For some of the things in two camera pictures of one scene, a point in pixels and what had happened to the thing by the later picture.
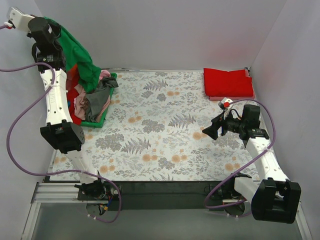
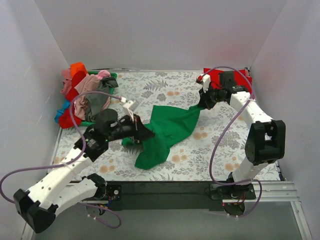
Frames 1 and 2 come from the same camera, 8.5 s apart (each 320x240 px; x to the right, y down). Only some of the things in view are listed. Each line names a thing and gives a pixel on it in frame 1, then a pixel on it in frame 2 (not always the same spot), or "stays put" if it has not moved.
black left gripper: x=53 y=25 -> x=138 y=127
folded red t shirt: x=232 y=83 stays put
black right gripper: x=223 y=126 -> x=204 y=97
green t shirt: x=88 y=70 -> x=168 y=124
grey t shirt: x=96 y=100 stays put
